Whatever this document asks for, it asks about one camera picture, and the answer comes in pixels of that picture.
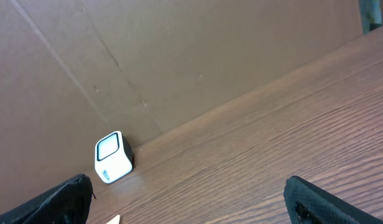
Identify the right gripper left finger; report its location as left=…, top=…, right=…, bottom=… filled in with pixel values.
left=0, top=174, right=93, bottom=224

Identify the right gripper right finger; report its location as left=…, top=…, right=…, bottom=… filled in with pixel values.
left=284, top=175, right=383, bottom=224

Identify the beige snack pouch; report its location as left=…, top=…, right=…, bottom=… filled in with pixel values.
left=106, top=215, right=121, bottom=224

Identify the white barcode scanner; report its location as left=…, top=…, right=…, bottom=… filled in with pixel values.
left=95, top=131, right=134, bottom=184

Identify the cardboard back panel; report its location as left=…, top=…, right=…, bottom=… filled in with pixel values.
left=0, top=0, right=362, bottom=213

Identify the teal object behind table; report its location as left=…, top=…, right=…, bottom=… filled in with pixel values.
left=359, top=0, right=382, bottom=34

